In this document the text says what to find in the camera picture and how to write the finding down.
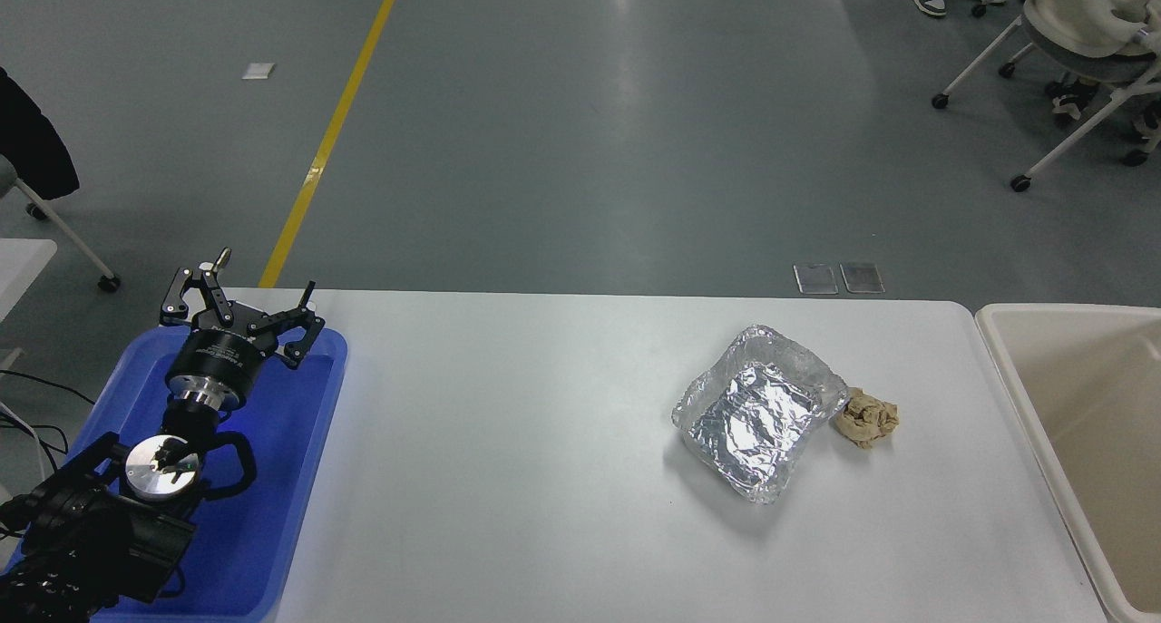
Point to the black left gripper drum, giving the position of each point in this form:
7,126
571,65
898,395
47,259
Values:
218,360

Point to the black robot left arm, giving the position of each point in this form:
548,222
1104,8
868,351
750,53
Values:
86,532

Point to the grey chair with castors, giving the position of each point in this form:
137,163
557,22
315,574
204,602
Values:
109,283

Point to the blue plastic tray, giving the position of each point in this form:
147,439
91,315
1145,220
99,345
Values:
290,442

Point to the white side table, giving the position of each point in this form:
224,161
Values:
23,265

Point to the crinkled foil tray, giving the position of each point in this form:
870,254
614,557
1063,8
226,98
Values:
753,419

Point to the clear floor plate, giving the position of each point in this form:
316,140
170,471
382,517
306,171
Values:
862,277
815,278

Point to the crumpled tan paper ball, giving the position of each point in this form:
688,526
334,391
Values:
866,419

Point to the large pale bin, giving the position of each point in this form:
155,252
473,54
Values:
1097,423

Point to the white office chair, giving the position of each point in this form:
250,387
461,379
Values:
1088,15

